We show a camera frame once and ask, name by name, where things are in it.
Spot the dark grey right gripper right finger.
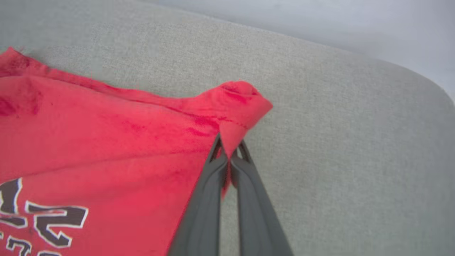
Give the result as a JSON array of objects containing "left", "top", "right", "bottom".
[{"left": 231, "top": 140, "right": 294, "bottom": 256}]

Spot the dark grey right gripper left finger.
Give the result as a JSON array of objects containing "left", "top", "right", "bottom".
[{"left": 167, "top": 134, "right": 229, "bottom": 256}]

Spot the red t-shirt with white trim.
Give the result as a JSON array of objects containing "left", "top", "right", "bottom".
[{"left": 0, "top": 47, "right": 273, "bottom": 256}]

